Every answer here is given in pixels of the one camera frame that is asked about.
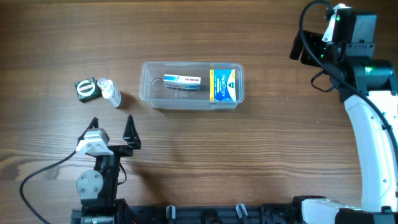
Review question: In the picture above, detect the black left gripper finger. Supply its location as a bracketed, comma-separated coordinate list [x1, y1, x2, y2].
[79, 117, 99, 139]
[123, 115, 141, 148]

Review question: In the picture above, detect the white Panadol box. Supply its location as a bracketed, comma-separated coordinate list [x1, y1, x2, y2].
[163, 74, 201, 90]

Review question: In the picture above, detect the blue VapoDrops box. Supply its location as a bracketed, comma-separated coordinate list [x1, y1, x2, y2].
[210, 69, 236, 102]

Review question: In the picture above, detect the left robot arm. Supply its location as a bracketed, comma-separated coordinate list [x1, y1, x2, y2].
[71, 115, 141, 224]

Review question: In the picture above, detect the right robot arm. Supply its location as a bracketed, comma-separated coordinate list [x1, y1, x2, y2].
[290, 30, 397, 223]

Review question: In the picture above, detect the clear plastic container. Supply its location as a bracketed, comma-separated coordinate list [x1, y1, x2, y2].
[139, 61, 245, 110]

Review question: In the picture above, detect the white spray bottle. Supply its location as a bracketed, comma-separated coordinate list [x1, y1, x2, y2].
[97, 78, 122, 108]

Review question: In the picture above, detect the green Zam-Buk box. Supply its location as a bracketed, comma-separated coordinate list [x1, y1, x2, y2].
[75, 77, 101, 103]

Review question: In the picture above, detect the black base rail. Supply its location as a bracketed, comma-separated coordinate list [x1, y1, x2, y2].
[71, 203, 299, 224]

